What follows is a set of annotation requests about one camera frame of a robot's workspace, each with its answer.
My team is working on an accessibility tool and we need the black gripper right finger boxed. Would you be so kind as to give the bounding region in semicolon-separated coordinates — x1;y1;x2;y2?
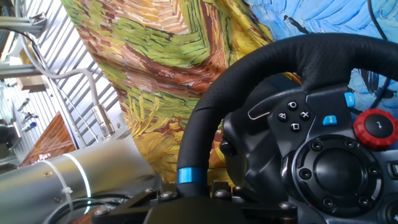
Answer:
211;181;299;224

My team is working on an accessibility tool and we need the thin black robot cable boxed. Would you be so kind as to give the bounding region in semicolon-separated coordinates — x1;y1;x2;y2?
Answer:
42;193;135;224

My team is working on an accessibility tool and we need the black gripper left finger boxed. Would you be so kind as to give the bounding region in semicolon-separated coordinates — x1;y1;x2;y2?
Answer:
92;182;178;224

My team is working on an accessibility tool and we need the aluminium profile bracket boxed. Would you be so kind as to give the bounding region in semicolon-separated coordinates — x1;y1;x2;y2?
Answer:
0;12;48;35

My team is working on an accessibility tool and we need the thin black wheel cable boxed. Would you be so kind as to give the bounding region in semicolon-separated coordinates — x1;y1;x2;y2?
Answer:
366;0;393;110

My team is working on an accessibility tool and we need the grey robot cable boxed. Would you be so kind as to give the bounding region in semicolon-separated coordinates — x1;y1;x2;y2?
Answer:
17;30;116;140

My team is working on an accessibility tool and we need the black racing steering wheel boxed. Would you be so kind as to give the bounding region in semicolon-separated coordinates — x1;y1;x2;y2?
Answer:
176;32;398;224

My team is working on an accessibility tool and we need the aluminium frame bar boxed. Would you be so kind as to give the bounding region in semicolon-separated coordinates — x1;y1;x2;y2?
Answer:
0;61;44;80

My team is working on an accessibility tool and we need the blue yellow painting print cloth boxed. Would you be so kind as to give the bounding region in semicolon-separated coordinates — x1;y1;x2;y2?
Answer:
60;0;398;187

